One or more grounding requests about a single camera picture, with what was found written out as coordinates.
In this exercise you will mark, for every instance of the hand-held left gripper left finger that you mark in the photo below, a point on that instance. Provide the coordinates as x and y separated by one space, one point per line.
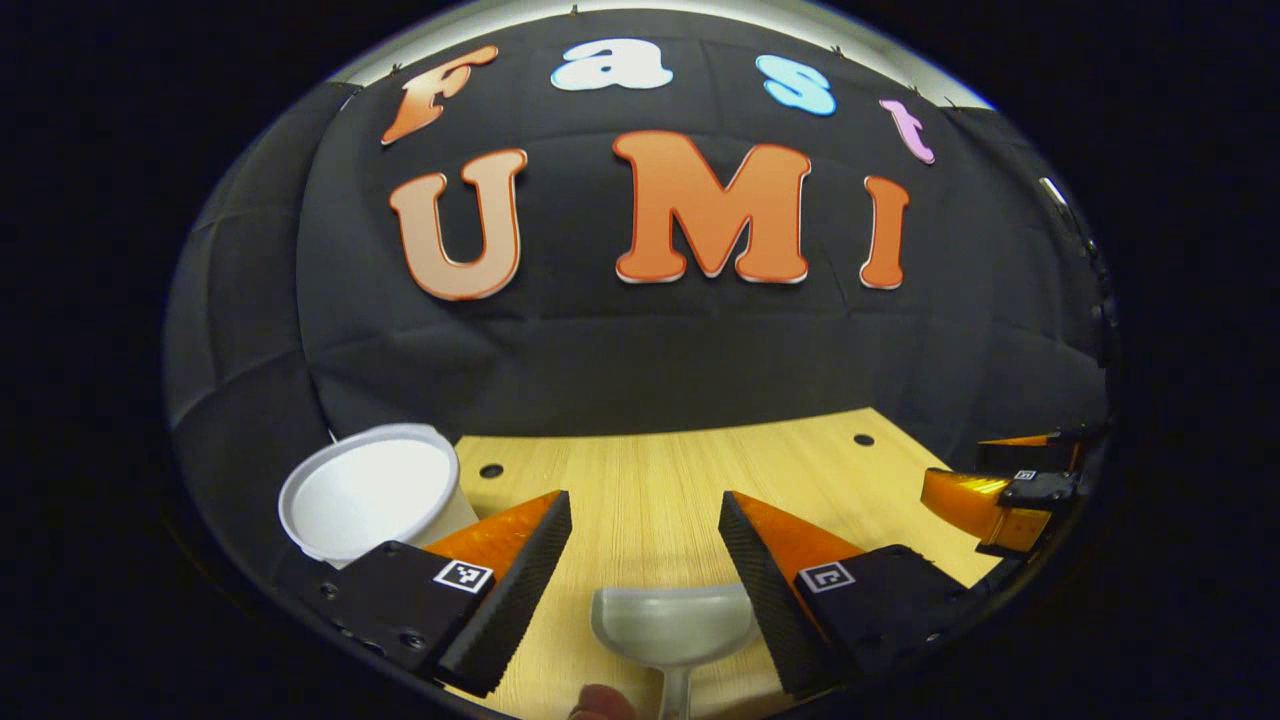
520 590

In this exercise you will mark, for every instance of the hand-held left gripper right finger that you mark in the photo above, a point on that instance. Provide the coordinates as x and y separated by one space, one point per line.
760 590

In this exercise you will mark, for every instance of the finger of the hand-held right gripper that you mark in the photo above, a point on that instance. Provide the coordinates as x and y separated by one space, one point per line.
1040 488
1060 447

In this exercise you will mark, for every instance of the white plastic dustpan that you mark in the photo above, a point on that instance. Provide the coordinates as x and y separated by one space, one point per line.
670 625

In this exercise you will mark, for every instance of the white ribbed garbage bin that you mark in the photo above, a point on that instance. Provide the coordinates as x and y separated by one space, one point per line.
370 490

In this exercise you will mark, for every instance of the wooden desktop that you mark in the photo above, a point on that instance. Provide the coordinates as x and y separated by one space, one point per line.
650 480

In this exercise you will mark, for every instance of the black backdrop cloth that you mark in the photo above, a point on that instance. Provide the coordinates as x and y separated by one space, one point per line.
640 360

